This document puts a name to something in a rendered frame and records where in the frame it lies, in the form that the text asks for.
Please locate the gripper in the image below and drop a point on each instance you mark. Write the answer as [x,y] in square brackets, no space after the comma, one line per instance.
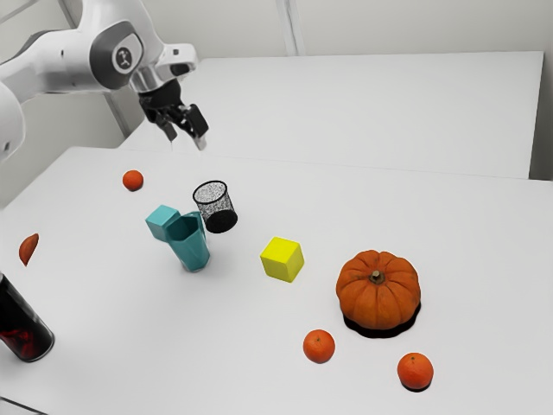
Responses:
[162,100]

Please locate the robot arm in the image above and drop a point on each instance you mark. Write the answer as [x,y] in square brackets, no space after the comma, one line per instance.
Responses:
[65,56]

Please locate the teal faceted mug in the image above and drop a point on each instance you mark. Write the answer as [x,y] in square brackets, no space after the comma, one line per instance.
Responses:
[186,242]

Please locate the black mesh pen holder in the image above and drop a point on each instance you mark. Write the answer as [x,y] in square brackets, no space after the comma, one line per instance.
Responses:
[214,206]

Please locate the yellow cube block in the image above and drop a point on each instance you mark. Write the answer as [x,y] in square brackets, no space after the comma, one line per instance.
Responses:
[282,259]

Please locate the orange pumpkin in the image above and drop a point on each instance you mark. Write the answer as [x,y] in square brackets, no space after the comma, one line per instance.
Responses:
[378,290]

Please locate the dark red can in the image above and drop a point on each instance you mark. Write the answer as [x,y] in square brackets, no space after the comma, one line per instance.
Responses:
[21,326]

